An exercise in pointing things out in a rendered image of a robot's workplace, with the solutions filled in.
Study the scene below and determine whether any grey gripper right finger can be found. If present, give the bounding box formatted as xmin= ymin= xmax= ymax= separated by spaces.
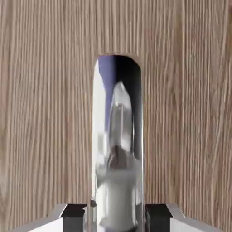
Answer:
xmin=144 ymin=203 xmax=222 ymax=232

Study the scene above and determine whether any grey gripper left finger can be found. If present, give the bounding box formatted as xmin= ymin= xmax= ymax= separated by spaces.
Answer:
xmin=10 ymin=203 xmax=88 ymax=232

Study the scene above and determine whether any curved shiny metal handle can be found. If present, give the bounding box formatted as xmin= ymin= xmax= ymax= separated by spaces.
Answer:
xmin=87 ymin=55 xmax=147 ymax=232

